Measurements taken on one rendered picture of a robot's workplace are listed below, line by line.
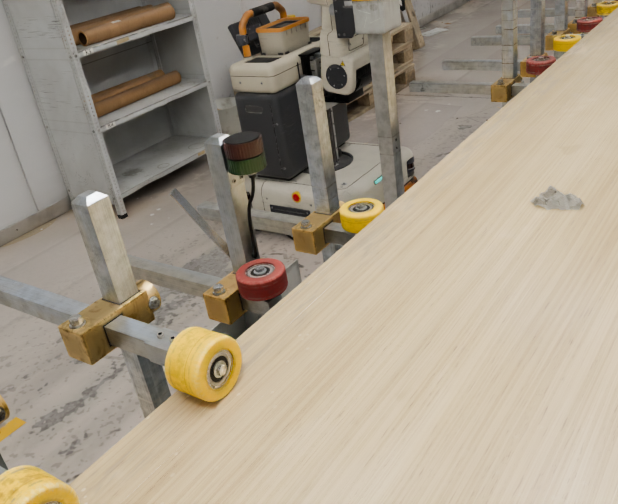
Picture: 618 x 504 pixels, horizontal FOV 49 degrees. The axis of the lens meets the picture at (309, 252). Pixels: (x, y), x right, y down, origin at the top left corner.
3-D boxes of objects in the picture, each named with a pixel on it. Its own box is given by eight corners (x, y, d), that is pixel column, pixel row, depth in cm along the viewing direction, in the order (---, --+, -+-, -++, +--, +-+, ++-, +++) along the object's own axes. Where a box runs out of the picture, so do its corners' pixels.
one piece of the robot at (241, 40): (244, 76, 299) (219, 29, 295) (290, 55, 323) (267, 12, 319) (260, 66, 291) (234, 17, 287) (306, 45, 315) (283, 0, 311)
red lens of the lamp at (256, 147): (217, 157, 101) (213, 144, 100) (242, 143, 105) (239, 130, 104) (247, 161, 98) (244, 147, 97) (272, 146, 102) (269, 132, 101)
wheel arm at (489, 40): (470, 48, 250) (470, 36, 248) (474, 45, 252) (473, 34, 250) (593, 47, 226) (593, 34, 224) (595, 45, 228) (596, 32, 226)
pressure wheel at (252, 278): (238, 334, 111) (224, 275, 105) (267, 309, 116) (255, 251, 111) (276, 346, 106) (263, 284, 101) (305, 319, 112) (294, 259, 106)
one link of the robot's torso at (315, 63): (311, 111, 299) (303, 56, 288) (344, 92, 319) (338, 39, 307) (363, 114, 284) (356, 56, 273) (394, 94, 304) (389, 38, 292)
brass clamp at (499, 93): (488, 101, 199) (488, 85, 197) (505, 88, 208) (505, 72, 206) (509, 102, 196) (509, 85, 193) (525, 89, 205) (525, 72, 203)
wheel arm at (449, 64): (442, 72, 234) (441, 60, 232) (446, 70, 236) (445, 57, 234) (571, 74, 210) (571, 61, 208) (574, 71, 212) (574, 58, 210)
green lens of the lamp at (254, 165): (220, 173, 102) (217, 159, 101) (245, 158, 106) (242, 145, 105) (250, 177, 99) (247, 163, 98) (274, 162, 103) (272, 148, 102)
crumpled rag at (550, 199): (521, 202, 115) (521, 190, 113) (548, 189, 117) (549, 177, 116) (565, 217, 108) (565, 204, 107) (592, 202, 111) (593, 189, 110)
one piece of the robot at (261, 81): (250, 200, 320) (213, 19, 281) (314, 157, 358) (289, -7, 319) (307, 209, 302) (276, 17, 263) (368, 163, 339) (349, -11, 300)
